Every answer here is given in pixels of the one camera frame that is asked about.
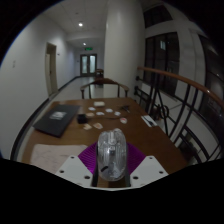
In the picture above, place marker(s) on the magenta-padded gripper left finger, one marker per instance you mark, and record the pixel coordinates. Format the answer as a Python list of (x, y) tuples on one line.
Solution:
[(75, 168)]

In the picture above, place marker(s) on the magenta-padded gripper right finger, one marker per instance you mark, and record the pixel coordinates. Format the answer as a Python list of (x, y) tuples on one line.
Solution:
[(148, 170)]

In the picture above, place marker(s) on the white marble-print mouse pad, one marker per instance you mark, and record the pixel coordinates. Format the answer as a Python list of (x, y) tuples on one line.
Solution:
[(53, 155)]

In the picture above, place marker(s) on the orange sticker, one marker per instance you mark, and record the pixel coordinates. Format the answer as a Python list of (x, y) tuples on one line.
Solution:
[(98, 126)]

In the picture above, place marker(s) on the white paper sheet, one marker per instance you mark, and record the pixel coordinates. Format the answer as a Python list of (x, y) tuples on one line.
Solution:
[(148, 120)]

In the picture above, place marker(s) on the black closed laptop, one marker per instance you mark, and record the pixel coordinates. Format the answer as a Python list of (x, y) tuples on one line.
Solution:
[(56, 120)]

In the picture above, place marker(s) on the red and white round sticker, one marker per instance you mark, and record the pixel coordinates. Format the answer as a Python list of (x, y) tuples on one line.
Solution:
[(123, 120)]

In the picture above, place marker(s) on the small white sticker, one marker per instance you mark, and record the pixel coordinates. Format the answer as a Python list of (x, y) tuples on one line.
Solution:
[(100, 113), (109, 110), (117, 113), (91, 108), (90, 114)]

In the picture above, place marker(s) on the flat white box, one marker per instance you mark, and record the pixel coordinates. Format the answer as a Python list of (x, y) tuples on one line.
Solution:
[(99, 104)]

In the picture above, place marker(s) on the wooden armchair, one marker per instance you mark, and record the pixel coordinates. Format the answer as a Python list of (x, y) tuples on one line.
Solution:
[(104, 81)]

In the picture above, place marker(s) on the black railing with wooden handrail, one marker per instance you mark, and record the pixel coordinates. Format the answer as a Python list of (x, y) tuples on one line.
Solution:
[(173, 77)]

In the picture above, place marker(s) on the distant wooden chair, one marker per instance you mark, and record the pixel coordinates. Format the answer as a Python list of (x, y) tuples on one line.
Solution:
[(99, 72)]

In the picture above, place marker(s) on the pale side door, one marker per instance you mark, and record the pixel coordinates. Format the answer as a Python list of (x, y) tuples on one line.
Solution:
[(51, 70)]

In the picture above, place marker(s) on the glazed double door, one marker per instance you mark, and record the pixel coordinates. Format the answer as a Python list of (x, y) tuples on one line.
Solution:
[(88, 65)]

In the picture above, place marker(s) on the dark framed window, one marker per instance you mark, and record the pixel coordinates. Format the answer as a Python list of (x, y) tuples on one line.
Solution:
[(161, 63)]

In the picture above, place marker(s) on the green exit sign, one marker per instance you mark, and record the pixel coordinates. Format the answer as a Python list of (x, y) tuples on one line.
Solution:
[(88, 48)]

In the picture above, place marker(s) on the round ceiling light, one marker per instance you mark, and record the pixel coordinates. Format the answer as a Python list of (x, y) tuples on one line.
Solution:
[(84, 43), (80, 24)]

